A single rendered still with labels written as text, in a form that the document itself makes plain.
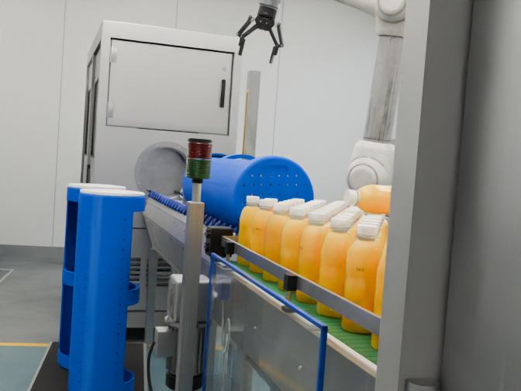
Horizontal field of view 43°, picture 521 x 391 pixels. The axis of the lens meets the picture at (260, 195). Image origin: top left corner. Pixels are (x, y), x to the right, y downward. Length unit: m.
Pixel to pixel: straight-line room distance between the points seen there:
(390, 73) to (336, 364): 1.43
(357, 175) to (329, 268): 1.01
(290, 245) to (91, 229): 1.40
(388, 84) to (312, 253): 1.05
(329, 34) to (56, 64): 2.97
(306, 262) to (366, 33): 6.43
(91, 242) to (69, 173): 4.48
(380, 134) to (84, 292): 1.40
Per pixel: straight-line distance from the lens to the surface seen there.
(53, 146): 7.35
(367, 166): 2.37
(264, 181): 2.20
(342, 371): 1.18
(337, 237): 1.40
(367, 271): 1.29
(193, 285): 1.71
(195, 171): 1.67
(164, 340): 1.98
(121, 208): 2.86
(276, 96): 7.47
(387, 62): 2.43
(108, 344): 2.96
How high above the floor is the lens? 1.22
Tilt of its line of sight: 3 degrees down
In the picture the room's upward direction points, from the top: 4 degrees clockwise
